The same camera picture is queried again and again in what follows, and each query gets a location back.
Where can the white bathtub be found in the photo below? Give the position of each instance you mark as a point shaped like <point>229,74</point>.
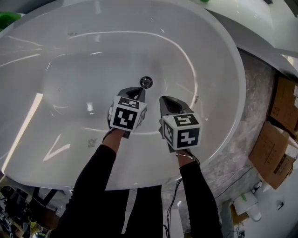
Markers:
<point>93,58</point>

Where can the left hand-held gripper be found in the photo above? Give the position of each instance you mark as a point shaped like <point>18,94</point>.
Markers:
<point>123,118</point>

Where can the cardboard box with white label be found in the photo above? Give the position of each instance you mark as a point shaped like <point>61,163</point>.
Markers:
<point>270,151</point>

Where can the chrome bathtub drain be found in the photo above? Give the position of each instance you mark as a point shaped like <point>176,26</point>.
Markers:
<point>146,82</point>

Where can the person's right forearm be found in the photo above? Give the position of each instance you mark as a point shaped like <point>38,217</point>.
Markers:
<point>198,190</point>

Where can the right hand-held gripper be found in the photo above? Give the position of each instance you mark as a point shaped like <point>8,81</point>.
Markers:
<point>188,137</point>

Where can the plain cardboard box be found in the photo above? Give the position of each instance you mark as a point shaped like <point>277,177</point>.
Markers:
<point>284,104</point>

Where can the person's left forearm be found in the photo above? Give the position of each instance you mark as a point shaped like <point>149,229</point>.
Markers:
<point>97,174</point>

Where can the white jug with green cap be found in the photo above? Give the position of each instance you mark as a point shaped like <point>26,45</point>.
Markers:
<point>246,204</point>

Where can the person's black torso clothing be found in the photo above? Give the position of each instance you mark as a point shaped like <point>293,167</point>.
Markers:
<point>139,209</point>

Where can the white window ledge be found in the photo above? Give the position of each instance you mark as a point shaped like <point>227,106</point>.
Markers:
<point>251,23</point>

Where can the squat green plastic bottle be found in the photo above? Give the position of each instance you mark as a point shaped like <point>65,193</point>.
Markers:
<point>9,19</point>

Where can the cluttered dark desk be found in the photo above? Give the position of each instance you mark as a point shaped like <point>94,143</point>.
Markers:
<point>21,209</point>

